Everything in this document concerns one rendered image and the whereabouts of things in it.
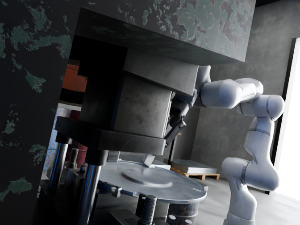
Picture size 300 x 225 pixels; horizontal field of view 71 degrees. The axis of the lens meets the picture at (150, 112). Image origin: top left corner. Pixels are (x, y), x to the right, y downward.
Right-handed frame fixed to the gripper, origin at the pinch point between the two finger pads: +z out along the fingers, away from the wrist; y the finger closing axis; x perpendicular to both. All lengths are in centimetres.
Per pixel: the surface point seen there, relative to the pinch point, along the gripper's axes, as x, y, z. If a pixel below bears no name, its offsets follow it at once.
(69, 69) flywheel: 28.5, 25.3, -11.0
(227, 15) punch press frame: 28.3, -29.3, -18.6
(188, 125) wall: -361, 306, -197
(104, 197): 20.8, -17.0, 14.9
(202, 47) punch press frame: 29.3, -29.2, -10.3
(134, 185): 13.6, -14.4, 10.6
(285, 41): -298, 115, -408
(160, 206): 3.6, -15.0, 11.4
